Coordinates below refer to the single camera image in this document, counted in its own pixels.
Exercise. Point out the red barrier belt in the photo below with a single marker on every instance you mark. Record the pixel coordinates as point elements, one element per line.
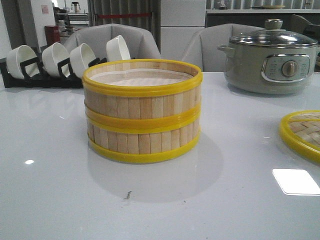
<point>124,16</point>

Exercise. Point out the red box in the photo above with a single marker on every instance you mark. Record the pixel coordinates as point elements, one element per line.
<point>52,34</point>

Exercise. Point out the black bowl rack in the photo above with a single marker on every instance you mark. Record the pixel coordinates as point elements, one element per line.
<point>66,78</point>

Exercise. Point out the white bowl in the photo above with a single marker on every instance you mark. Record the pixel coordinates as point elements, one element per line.
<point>15,57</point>
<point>80,57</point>
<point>51,56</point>
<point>117,49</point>

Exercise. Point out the white cabinet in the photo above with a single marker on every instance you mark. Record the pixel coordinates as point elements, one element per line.
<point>179,20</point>

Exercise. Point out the dark grey counter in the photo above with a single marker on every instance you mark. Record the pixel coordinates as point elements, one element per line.
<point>257,17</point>

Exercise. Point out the right grey armchair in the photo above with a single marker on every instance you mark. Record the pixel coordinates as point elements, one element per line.
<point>202,49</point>

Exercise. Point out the grey electric cooking pot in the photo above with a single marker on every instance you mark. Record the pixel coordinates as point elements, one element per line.
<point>269,70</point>

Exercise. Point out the woven bamboo steamer lid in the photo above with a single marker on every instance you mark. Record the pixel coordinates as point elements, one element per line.
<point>300,131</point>

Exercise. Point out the glass pot lid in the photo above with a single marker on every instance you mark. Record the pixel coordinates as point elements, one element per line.
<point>272,35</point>

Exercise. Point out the bamboo steamer tray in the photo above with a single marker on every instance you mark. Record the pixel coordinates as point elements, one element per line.
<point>142,102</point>
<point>141,141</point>

